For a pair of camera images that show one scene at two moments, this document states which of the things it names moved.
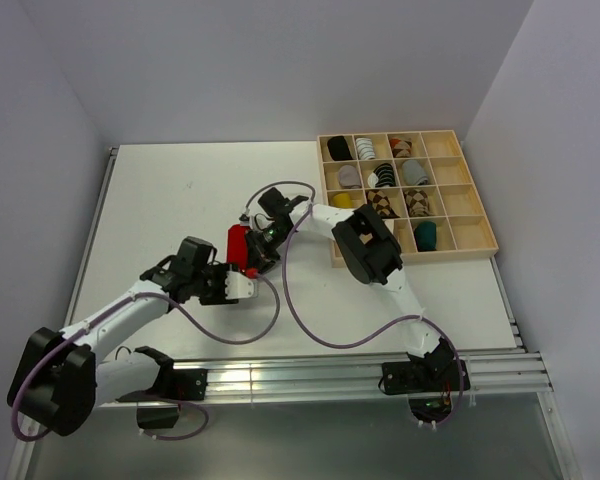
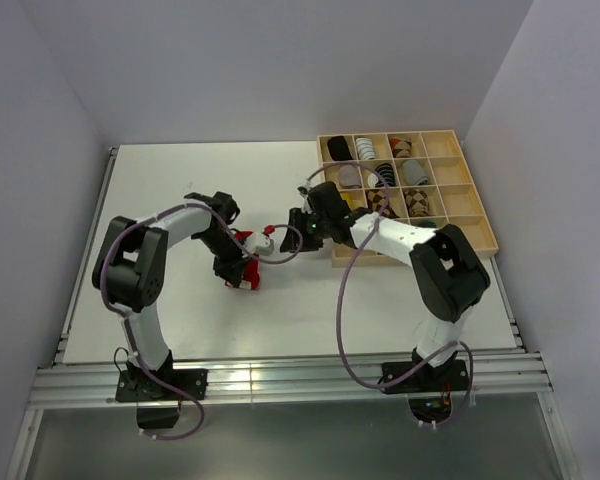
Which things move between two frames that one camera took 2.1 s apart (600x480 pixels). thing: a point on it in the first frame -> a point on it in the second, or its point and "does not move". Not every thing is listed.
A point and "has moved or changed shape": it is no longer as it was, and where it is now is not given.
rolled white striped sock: [365, 148] does not move
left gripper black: [219, 297] -> [231, 270]
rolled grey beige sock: [349, 178] does not move
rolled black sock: [338, 148] does not move
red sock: [237, 246] has moved or changed shape
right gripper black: [259, 256] -> [297, 219]
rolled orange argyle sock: [401, 148] does not move
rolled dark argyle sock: [417, 203] does not move
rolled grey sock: [413, 174] does not move
